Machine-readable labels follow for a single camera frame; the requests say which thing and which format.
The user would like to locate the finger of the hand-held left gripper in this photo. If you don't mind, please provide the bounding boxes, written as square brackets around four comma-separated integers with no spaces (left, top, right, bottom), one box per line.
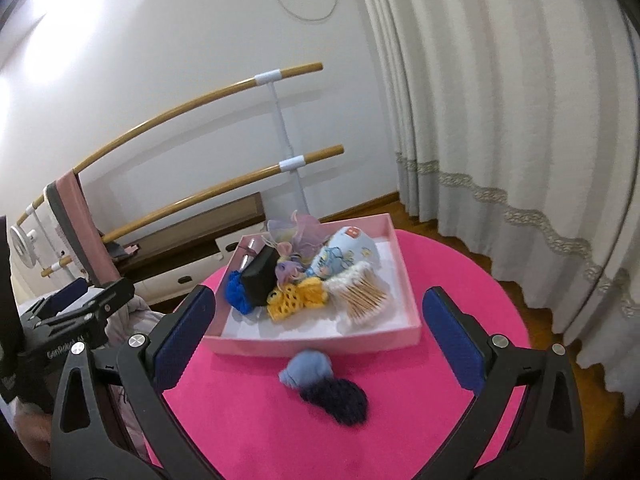
[17,277,136,334]
[20,277,91,317]

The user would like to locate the cartoon print cloth bundle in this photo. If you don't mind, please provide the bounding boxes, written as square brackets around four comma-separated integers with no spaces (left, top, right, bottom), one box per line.
[305,226,382,282]

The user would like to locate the short wooden barre rail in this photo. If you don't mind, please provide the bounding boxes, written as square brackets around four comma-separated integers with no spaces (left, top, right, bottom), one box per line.
[41,145,346,278]

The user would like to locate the pink cardboard box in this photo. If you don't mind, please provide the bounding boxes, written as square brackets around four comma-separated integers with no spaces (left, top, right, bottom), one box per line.
[200,213,424,359]

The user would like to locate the pack of cotton swabs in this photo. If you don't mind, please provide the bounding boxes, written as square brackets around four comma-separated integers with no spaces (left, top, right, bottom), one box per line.
[324,262,394,332]

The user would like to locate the long wooden barre rail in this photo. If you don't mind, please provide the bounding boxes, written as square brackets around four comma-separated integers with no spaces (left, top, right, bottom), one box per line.
[16,62,324,226]

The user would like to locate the pink and grey hanging cloth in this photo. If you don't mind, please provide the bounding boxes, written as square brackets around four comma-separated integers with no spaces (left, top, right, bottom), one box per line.
[43,169,124,287]

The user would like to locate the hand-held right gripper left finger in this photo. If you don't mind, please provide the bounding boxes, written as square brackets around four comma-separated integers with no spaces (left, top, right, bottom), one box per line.
[50,284,221,480]

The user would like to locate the cream curtain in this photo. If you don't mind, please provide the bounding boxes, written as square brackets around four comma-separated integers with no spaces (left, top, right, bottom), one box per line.
[350,0,640,413]

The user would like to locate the white drawer cabinet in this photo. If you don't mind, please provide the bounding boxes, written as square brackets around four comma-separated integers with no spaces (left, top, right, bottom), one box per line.
[106,191,267,307]

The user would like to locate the olive and purple scrunchie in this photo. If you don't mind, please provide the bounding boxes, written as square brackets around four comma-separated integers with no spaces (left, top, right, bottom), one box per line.
[275,242,312,287]

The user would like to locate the yellow crochet cloth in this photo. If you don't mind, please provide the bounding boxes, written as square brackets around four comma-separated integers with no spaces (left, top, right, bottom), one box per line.
[265,280,329,322]

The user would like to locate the white barre post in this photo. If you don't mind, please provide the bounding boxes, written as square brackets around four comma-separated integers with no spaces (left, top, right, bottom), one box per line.
[254,69,312,217]

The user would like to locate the small white fan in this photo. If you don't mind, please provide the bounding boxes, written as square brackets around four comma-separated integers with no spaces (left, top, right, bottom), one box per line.
[9,224,40,267]

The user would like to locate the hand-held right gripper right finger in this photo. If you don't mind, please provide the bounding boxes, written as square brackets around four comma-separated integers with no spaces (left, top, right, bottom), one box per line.
[423,286,587,480]

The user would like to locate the purple organza pouch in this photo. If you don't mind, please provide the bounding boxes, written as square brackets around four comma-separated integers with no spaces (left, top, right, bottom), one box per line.
[266,211,327,257]

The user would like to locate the light blue navy pompom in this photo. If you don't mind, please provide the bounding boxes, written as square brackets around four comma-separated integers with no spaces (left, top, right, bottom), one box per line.
[278,350,370,429]

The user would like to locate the blue knitted cloth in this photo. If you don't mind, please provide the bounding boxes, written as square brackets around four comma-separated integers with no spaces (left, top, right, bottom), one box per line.
[225,270,261,317]

